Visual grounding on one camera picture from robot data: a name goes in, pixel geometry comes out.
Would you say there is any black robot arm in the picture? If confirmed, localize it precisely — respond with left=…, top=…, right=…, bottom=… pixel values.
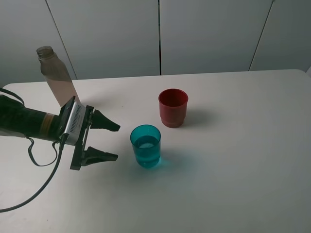
left=0, top=95, right=120, bottom=170

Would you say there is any thin black cable loop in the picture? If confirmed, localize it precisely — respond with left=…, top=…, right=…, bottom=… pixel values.
left=0, top=87, right=61, bottom=166

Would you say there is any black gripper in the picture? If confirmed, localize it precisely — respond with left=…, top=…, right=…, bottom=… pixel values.
left=57, top=96, right=121, bottom=170

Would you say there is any red plastic cup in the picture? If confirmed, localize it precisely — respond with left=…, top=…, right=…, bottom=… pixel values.
left=158, top=88, right=189, bottom=128

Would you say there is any teal translucent plastic cup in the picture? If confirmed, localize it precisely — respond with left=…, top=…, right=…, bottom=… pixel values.
left=130, top=124, right=161, bottom=168

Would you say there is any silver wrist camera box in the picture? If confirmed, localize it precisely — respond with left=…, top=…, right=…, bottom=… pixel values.
left=60, top=101, right=86, bottom=146

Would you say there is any black camera cable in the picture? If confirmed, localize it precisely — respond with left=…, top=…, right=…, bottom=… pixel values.
left=0, top=134, right=69, bottom=214

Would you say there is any clear brownish plastic bottle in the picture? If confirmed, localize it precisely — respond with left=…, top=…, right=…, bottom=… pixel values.
left=36, top=46, right=80, bottom=107

